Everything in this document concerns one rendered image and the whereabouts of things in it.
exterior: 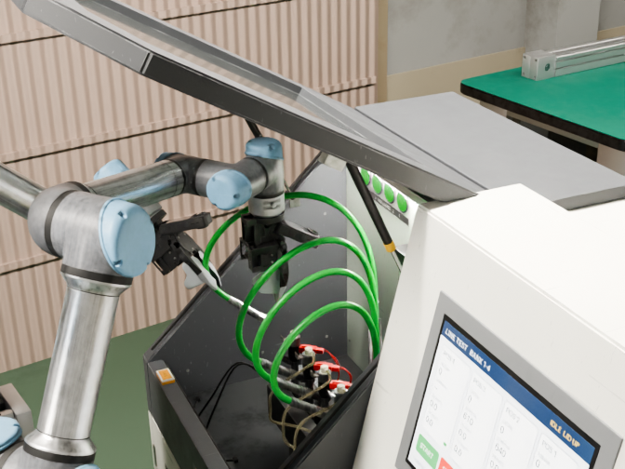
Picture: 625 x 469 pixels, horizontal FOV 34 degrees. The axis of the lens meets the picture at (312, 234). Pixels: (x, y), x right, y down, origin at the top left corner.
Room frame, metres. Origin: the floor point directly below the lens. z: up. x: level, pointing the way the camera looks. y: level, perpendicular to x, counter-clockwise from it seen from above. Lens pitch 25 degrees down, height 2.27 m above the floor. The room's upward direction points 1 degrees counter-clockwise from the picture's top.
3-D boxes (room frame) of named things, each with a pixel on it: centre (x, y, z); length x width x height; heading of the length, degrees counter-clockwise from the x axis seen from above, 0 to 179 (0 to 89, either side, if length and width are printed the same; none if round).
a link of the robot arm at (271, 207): (1.94, 0.09, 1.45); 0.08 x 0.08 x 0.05
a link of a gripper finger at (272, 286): (1.93, 0.09, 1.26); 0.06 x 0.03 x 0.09; 114
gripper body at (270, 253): (1.94, 0.10, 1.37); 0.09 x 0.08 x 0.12; 114
